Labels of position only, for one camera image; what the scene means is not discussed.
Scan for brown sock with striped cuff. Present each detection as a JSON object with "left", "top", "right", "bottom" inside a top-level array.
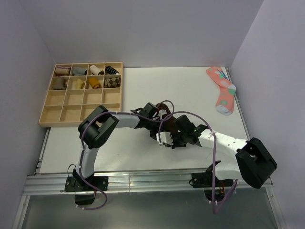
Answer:
[{"left": 156, "top": 100, "right": 179, "bottom": 133}]

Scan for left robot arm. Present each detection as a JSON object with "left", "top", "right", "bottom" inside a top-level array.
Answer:
[{"left": 72, "top": 103, "right": 161, "bottom": 190}]

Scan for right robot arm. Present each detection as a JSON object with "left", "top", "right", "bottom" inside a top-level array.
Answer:
[{"left": 156, "top": 115, "right": 277, "bottom": 189}]

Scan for pink patterned sock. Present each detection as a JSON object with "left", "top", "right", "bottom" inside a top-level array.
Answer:
[{"left": 206, "top": 66, "right": 236, "bottom": 116}]

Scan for brown checkered rolled sock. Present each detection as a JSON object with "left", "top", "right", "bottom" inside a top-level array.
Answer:
[{"left": 104, "top": 77, "right": 121, "bottom": 88}]

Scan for black white striped rolled sock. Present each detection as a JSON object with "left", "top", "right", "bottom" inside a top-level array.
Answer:
[{"left": 105, "top": 66, "right": 120, "bottom": 75}]

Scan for mustard yellow rolled sock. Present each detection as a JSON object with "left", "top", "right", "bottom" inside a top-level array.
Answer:
[{"left": 88, "top": 77, "right": 102, "bottom": 89}]

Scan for pale yellow rolled sock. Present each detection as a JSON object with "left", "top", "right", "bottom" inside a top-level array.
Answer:
[{"left": 73, "top": 79, "right": 85, "bottom": 90}]

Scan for wooden compartment tray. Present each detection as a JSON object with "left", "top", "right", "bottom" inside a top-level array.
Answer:
[{"left": 39, "top": 62, "right": 123, "bottom": 127}]

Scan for grey blue rolled sock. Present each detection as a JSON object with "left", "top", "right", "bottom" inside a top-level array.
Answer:
[{"left": 72, "top": 67, "right": 88, "bottom": 76}]

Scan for grey brown rolled sock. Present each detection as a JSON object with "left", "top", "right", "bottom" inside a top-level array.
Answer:
[{"left": 53, "top": 77, "right": 67, "bottom": 90}]

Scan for beige striped rolled sock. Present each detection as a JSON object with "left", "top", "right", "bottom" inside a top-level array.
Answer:
[{"left": 55, "top": 66, "right": 71, "bottom": 76}]

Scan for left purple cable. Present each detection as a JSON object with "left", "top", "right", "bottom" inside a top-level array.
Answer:
[{"left": 75, "top": 99, "right": 174, "bottom": 211}]

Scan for purple cable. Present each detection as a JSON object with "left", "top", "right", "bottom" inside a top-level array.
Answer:
[
  {"left": 158, "top": 111, "right": 239, "bottom": 215},
  {"left": 75, "top": 99, "right": 174, "bottom": 211}
]

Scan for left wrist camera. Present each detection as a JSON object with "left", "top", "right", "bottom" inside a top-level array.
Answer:
[{"left": 158, "top": 109, "right": 167, "bottom": 119}]

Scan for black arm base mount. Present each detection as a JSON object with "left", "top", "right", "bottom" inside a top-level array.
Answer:
[{"left": 189, "top": 172, "right": 234, "bottom": 188}]

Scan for aluminium frame rail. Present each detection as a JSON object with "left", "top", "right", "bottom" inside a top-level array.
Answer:
[{"left": 22, "top": 167, "right": 275, "bottom": 196}]

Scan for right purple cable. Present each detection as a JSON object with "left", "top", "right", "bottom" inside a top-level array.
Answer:
[{"left": 158, "top": 111, "right": 239, "bottom": 215}]

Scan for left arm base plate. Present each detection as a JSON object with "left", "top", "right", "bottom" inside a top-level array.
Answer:
[{"left": 64, "top": 176, "right": 109, "bottom": 192}]

